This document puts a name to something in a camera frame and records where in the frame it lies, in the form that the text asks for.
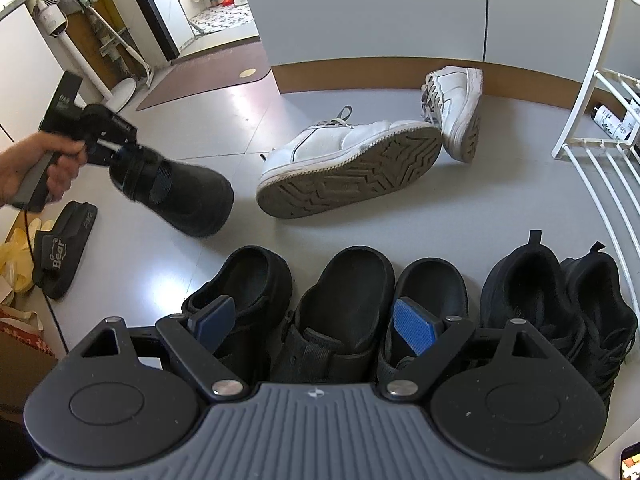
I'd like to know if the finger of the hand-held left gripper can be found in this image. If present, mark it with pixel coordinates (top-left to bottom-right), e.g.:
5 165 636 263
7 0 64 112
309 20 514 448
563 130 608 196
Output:
107 141 143 166

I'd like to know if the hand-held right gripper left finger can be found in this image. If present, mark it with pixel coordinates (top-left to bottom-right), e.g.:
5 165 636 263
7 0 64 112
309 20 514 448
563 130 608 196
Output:
80 296 251 403

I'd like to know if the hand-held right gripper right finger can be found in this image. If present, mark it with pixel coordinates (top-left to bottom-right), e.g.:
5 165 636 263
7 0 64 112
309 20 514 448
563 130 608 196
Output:
381 297 552 403

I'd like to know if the black strap clog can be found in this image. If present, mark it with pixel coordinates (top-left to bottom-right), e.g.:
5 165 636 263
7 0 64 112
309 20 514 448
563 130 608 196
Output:
270 246 396 386
377 258 469 386

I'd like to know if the black chunky mary jane shoe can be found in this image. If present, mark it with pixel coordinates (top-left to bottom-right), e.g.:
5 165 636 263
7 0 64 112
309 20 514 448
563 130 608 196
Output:
109 146 235 238
181 246 293 386

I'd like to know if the black lace-up sneaker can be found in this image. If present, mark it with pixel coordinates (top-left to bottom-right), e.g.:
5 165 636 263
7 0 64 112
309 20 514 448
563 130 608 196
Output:
559 242 638 401
479 230 588 361

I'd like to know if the white lace-up sneaker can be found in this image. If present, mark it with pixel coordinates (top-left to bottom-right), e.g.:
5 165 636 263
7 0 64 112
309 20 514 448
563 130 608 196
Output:
256 106 443 219
421 66 484 163

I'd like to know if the white metal shoe rack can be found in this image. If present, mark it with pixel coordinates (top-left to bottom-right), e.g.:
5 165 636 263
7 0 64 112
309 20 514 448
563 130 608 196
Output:
551 0 640 271

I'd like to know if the person's left hand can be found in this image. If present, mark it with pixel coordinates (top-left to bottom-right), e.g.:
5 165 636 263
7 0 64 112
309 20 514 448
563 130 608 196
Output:
0 132 88 207

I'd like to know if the white fan stand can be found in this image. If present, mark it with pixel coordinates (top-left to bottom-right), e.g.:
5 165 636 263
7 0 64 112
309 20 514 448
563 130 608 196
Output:
25 0 137 111

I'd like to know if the black slide sandal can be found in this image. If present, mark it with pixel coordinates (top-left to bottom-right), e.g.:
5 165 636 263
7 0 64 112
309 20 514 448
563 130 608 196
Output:
55 201 98 241
31 220 91 301

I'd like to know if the brown door mat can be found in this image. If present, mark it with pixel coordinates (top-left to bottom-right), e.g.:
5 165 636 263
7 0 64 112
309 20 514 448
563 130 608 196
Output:
136 40 272 111

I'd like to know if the yellow slipper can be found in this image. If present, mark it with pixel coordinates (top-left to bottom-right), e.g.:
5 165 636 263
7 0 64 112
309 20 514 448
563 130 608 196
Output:
0 217 56 296

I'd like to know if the brown cardboard box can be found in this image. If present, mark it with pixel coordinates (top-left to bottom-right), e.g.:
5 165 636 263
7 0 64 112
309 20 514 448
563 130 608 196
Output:
0 305 58 411

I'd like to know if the smartphone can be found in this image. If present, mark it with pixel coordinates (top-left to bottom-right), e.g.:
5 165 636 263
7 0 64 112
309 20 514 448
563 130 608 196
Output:
620 442 640 480

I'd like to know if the brown bottle white label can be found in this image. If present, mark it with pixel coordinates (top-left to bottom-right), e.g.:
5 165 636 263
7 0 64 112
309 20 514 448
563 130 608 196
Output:
594 104 626 138

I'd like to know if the white handled mop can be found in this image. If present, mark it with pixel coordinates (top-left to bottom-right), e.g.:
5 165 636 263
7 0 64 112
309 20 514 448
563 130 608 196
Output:
60 0 156 91

